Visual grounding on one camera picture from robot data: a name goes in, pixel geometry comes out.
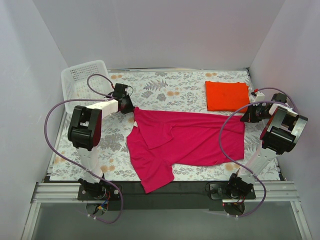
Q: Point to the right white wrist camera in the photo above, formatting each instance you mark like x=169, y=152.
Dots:
x=257, y=96

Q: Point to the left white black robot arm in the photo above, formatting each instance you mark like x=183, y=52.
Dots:
x=85, y=132

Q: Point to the aluminium frame rail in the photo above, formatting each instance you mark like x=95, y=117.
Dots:
x=53, y=192

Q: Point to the white plastic basket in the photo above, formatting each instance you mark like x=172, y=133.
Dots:
x=82, y=81

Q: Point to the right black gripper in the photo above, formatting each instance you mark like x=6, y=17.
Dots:
x=250, y=113

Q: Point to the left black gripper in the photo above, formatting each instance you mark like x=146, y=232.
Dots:
x=127, y=105

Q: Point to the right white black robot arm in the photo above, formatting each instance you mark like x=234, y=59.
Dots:
x=280, y=135

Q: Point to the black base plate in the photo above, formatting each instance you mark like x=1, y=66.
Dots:
x=175, y=195

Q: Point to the magenta t shirt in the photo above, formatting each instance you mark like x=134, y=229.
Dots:
x=161, y=139

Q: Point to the floral table mat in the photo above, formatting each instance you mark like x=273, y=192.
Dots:
x=164, y=91

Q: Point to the folded orange t shirt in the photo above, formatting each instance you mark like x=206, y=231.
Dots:
x=224, y=96

